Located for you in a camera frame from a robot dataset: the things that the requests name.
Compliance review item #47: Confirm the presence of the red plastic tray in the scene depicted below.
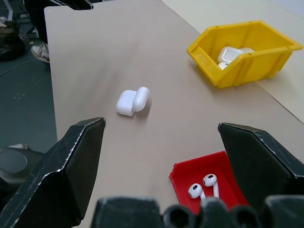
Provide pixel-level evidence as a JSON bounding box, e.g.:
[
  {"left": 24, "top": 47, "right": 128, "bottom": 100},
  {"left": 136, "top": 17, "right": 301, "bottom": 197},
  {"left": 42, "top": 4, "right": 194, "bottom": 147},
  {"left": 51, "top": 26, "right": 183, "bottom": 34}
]
[{"left": 169, "top": 151, "right": 249, "bottom": 216}]

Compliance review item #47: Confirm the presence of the white earbud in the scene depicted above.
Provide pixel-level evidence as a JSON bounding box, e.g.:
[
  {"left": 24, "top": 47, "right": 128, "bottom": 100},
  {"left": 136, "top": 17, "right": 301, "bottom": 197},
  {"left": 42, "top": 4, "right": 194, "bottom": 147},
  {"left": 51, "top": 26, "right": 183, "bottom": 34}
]
[
  {"left": 202, "top": 173, "right": 220, "bottom": 199},
  {"left": 188, "top": 183, "right": 207, "bottom": 202}
]

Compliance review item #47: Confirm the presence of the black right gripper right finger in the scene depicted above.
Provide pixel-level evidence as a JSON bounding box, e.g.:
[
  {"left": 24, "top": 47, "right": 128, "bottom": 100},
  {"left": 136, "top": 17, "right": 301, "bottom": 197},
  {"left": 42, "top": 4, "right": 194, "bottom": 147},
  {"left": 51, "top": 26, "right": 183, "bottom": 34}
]
[{"left": 217, "top": 122, "right": 304, "bottom": 209}]

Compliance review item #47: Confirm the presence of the black bag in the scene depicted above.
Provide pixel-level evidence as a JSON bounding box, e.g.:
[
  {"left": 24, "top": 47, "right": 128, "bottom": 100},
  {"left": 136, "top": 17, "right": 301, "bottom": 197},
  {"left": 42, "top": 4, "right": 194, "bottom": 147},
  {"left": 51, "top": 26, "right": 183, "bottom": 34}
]
[{"left": 0, "top": 20, "right": 26, "bottom": 62}]

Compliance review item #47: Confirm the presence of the yellow plastic bin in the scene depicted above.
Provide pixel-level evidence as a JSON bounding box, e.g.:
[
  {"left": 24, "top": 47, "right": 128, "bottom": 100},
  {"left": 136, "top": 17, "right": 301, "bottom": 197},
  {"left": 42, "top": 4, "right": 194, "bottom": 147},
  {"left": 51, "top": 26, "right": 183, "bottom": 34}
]
[{"left": 186, "top": 19, "right": 304, "bottom": 89}]

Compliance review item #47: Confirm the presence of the white earbud case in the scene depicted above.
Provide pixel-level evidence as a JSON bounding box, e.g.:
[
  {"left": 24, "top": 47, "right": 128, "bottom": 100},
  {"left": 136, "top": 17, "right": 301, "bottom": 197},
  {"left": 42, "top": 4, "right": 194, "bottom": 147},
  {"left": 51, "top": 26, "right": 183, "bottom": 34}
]
[{"left": 115, "top": 86, "right": 151, "bottom": 117}]

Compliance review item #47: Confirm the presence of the white sneaker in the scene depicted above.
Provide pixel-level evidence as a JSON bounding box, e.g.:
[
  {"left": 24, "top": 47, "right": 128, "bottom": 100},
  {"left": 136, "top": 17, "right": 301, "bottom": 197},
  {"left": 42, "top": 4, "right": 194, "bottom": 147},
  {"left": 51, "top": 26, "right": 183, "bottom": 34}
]
[{"left": 30, "top": 42, "right": 50, "bottom": 64}]

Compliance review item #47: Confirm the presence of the grey round robot joint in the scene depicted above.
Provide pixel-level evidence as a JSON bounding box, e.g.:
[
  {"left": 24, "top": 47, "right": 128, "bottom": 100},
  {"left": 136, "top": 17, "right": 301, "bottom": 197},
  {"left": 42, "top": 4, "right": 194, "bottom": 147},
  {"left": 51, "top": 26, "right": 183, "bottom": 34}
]
[{"left": 0, "top": 146, "right": 45, "bottom": 185}]

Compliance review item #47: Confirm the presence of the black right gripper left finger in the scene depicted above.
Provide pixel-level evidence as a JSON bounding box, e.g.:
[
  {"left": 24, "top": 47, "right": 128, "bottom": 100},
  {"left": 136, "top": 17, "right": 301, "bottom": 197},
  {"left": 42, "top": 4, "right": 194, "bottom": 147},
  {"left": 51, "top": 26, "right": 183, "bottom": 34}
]
[{"left": 0, "top": 117, "right": 106, "bottom": 228}]

